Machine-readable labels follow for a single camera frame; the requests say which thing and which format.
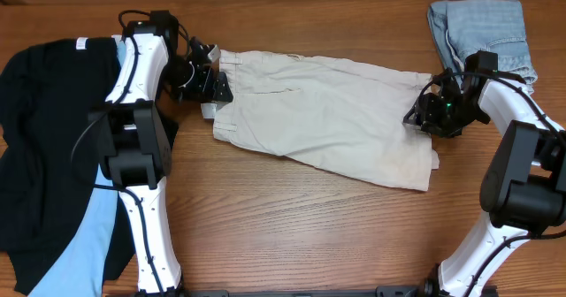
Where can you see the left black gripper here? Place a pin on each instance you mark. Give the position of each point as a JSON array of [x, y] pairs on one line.
[[211, 85]]

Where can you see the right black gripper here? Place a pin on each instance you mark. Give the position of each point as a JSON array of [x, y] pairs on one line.
[[427, 112]]

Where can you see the beige khaki shorts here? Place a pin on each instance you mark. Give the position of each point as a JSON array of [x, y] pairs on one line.
[[334, 114]]

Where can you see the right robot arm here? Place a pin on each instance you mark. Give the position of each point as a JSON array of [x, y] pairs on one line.
[[523, 191]]

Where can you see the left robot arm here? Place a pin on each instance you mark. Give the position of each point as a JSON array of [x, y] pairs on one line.
[[133, 148]]

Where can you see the folded light blue jeans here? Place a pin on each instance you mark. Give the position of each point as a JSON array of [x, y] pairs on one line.
[[462, 28]]

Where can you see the black t-shirt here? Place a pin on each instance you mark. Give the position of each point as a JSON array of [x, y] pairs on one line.
[[21, 171]]

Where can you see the light blue t-shirt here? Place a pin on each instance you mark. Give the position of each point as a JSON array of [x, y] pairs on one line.
[[83, 239]]

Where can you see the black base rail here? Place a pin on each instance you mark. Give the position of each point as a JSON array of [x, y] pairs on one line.
[[380, 291]]

